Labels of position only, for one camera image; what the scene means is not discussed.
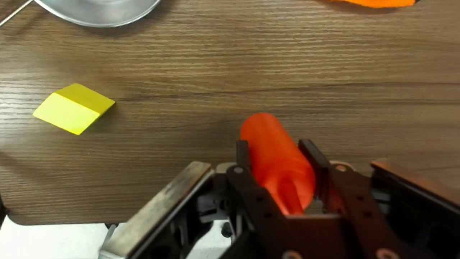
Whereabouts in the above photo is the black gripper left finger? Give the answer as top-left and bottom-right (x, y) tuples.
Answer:
(225, 141), (284, 259)

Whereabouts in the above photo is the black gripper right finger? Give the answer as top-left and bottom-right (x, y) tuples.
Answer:
(297, 140), (419, 259)

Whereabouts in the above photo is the silver metal pan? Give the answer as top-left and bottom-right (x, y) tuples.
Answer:
(0, 0), (161, 29)

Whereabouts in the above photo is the red ketchup bottle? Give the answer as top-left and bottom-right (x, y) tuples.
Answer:
(240, 112), (316, 215)

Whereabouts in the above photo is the orange folded cloth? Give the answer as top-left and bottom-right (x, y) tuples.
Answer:
(334, 0), (416, 9)

